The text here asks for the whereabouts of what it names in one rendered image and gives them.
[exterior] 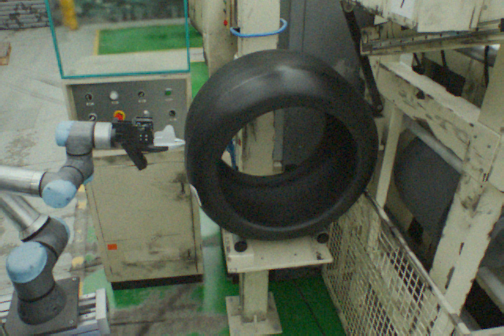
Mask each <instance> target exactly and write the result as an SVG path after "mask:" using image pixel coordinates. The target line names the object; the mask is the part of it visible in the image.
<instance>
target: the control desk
mask: <svg viewBox="0 0 504 336"><path fill-rule="evenodd" d="M61 89H62V92H63V95H64V100H65V108H66V112H67V116H68V119H69V121H74V120H76V121H90V122H106V123H112V121H113V118H114V117H119V120H133V118H135V116H148V117H153V123H154V129H153V134H155V132H157V131H164V129H165V127H166V126H168V125H170V126H172V127H173V130H174V133H175V136H176V138H178V139H181V140H183V133H184V125H185V120H186V117H187V112H188V109H189V107H190V105H191V103H192V102H193V98H192V85H191V73H190V72H189V73H168V74H147V75H128V76H108V77H88V78H71V79H63V80H62V81H61ZM92 153H93V164H94V178H93V179H92V180H91V181H90V182H88V184H85V185H84V188H85V192H86V195H87V201H88V205H89V209H90V212H91V218H92V222H93V225H94V232H95V235H96V238H97V243H98V248H99V252H100V256H101V259H102V264H103V265H104V269H105V273H106V279H107V282H111V286H112V290H113V291H114V290H127V289H141V288H148V287H156V286H169V285H176V284H178V285H184V284H192V283H199V282H202V274H203V273H204V270H203V258H202V234H201V222H200V208H199V204H198V202H197V201H196V200H195V197H194V195H193V194H192V192H191V191H190V189H189V186H188V184H187V179H186V175H185V169H184V146H181V147H179V148H176V149H174V150H168V151H165V152H160V153H148V152H145V153H144V152H142V153H143V155H144V156H145V157H146V159H147V162H148V163H147V168H145V169H143V170H141V171H140V170H139V169H138V168H137V167H136V166H135V163H134V162H133V161H132V159H131V158H130V157H129V156H128V154H127V153H126V151H125V150H124V148H123V147H122V146H121V144H120V142H118V144H117V148H110V149H99V148H92ZM112 244H117V249H115V250H108V247H107V245H112Z"/></svg>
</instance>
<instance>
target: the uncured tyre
mask: <svg viewBox="0 0 504 336"><path fill-rule="evenodd" d="M297 106H301V107H310V108H314V109H317V110H320V111H323V112H324V126H323V131H322V133H321V137H320V139H319V141H318V143H317V146H316V147H315V149H314V150H313V152H312V153H311V154H310V155H309V156H308V157H307V158H306V159H305V160H304V161H303V162H301V163H300V164H298V165H297V166H295V167H293V168H291V169H289V170H287V171H285V172H281V173H280V174H277V175H267V176H258V175H248V174H245V173H243V172H241V171H239V170H237V169H235V168H233V167H232V166H231V165H229V164H227V163H226V162H225V161H224V160H223V159H222V155H223V153H224V151H225V149H226V147H227V146H228V144H229V143H230V141H231V140H232V139H233V138H234V137H235V135H236V134H237V133H238V132H239V131H240V130H241V129H242V128H243V127H245V126H246V125H247V124H248V123H249V122H251V121H252V120H256V119H257V118H258V117H260V116H261V115H263V114H265V113H268V112H271V111H273V110H276V109H282V108H287V107H297ZM183 140H184V141H185V145H184V169H185V175H186V179H187V184H188V186H189V184H190V185H191V186H192V187H194V188H195V189H196V191H197V194H198V197H199V200H200V202H201V205H199V206H200V207H201V209H202V210H203V212H204V213H205V214H206V215H207V216H208V217H209V218H210V219H211V220H212V221H213V222H214V223H215V224H217V225H218V226H220V227H222V228H224V229H225V230H227V231H230V232H231V233H233V234H237V235H239V236H242V237H245V238H251V239H256V240H265V241H278V240H287V239H293V238H300V237H303V236H306V235H308V234H312V233H314V232H317V231H319V230H321V229H323V228H324V227H326V226H328V225H329V224H330V223H332V222H334V221H335V220H337V219H338V218H339V217H341V215H342V214H344V213H345V212H346V211H347V210H348V209H349V208H350V207H351V206H352V205H353V204H354V203H356V202H357V201H358V199H359V198H360V197H361V196H362V195H363V193H364V192H365V189H366V187H367V186H368V185H369V182H370V180H371V178H372V175H373V173H374V171H375V168H376V163H377V159H378V154H379V135H378V130H377V126H376V121H375V119H374V116H373V114H372V110H371V109H370V107H369V104H368V103H367V102H366V101H365V99H364V98H363V97H362V96H361V95H360V93H359V92H358V91H357V90H356V88H355V87H354V86H353V85H352V84H350V83H349V82H348V81H347V80H346V79H344V78H343V77H342V76H341V75H340V74H339V73H338V72H337V71H336V70H335V69H334V68H332V67H331V66H330V65H328V64H327V63H325V62H324V61H322V60H321V59H319V58H317V57H314V56H312V55H310V54H306V53H303V52H302V51H298V50H289V49H270V50H259V51H255V52H252V53H249V54H245V55H243V56H241V57H237V58H236V59H234V60H232V61H230V62H228V63H227V64H226V65H224V66H223V67H220V68H219V69H218V70H216V72H215V73H214V74H213V75H212V76H211V77H210V78H209V79H208V80H207V81H206V82H205V83H204V84H203V86H202V87H201V89H200V90H199V91H198V93H197V94H196V96H195V98H194V100H193V102H192V103H191V105H190V107H189V109H188V112H187V117H186V120H185V125H184V133H183ZM189 189H190V191H191V188H190V186H189Z"/></svg>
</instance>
